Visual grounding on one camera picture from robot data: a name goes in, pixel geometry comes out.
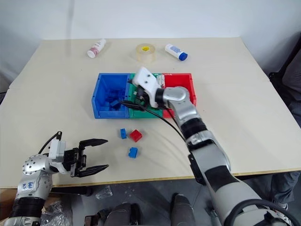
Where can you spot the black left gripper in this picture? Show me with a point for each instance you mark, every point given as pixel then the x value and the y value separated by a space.
pixel 75 157

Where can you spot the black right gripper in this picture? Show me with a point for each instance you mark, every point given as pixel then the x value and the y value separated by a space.
pixel 141 95

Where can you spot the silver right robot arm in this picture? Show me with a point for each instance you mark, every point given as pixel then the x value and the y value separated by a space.
pixel 211 160

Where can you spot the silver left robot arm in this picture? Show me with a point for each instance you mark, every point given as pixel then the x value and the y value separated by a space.
pixel 35 169

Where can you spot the green plastic bin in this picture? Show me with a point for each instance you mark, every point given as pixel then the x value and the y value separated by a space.
pixel 134 114

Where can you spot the blue plastic bin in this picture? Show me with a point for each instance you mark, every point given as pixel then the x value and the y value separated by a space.
pixel 103 94

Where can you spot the white plastic piece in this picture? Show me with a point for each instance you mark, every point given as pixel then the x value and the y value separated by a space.
pixel 160 80

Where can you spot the small blue toy block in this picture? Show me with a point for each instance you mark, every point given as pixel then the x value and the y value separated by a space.
pixel 123 133

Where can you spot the black bar under table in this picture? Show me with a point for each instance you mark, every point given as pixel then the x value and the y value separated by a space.
pixel 73 190

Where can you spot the red toy block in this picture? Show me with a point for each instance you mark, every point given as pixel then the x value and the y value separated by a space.
pixel 136 135

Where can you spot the clear tape roll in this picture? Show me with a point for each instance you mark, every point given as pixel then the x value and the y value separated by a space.
pixel 146 53

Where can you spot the red plastic bin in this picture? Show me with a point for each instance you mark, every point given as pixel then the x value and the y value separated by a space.
pixel 178 81

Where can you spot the white bottle with pink label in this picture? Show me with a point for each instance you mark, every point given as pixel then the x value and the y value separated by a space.
pixel 96 48

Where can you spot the white bottle with blue cap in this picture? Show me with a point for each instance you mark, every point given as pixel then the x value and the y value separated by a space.
pixel 176 51

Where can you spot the crumpled clear plastic bag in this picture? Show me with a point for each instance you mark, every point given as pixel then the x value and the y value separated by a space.
pixel 56 214

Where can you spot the black office chair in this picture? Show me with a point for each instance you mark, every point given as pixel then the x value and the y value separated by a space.
pixel 289 58

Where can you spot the person's dark trouser leg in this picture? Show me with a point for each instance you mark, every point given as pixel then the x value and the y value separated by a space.
pixel 285 186

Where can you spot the person's shoe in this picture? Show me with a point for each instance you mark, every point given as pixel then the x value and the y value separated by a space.
pixel 281 205

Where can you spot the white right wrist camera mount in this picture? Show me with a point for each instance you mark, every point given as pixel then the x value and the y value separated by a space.
pixel 147 81

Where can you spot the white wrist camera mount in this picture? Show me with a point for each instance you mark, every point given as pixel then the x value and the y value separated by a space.
pixel 57 149
pixel 147 81

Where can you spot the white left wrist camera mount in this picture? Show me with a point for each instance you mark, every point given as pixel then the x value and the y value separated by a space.
pixel 57 149

